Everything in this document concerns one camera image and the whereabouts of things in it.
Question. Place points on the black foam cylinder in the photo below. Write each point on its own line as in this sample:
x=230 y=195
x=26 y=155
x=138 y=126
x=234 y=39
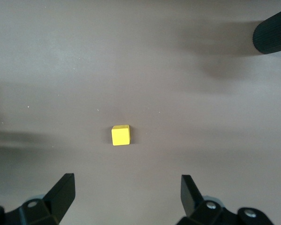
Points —
x=274 y=32

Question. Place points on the yellow wooden block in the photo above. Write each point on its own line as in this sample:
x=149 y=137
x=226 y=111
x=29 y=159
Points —
x=120 y=137

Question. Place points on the brown table cover mat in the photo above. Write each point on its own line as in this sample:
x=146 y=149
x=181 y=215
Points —
x=131 y=70

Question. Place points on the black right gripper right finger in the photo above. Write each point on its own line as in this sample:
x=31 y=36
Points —
x=196 y=208

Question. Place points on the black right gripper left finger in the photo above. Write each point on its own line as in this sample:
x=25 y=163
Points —
x=56 y=201

